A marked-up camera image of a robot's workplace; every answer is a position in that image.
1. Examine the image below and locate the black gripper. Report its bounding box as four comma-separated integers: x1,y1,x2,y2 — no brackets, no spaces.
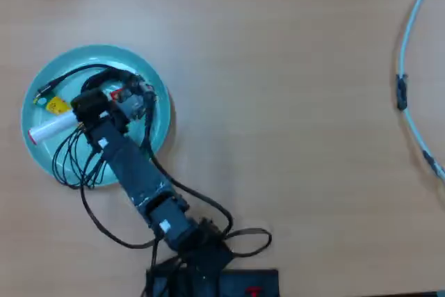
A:
71,90,132,140

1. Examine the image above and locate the white marker pen red cap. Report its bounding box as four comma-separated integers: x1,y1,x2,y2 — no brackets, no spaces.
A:
27,90,128,145

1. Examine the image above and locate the yellow sachet packet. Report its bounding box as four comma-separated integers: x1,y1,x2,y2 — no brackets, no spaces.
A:
33,95,70,116

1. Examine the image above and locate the light blue round plate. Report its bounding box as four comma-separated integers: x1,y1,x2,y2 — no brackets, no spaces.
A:
20,45,172,190

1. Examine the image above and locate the black coiled cable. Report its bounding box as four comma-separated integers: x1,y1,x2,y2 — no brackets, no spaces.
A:
36,63,157,152

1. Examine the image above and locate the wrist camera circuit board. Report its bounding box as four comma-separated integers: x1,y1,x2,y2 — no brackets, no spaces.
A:
114,74,157,120

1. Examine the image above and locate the thick black camera cable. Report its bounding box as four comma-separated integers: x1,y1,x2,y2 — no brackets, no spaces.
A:
140,95,273,258

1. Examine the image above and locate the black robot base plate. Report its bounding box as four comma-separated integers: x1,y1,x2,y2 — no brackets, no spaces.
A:
144,257,281,297

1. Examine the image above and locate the long black cable clip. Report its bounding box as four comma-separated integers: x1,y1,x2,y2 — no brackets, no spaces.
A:
395,72,410,112

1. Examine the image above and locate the white cable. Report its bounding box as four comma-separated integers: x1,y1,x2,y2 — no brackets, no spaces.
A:
396,0,445,182

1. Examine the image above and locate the short black cable tape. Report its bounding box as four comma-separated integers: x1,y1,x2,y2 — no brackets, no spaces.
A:
422,149,441,175

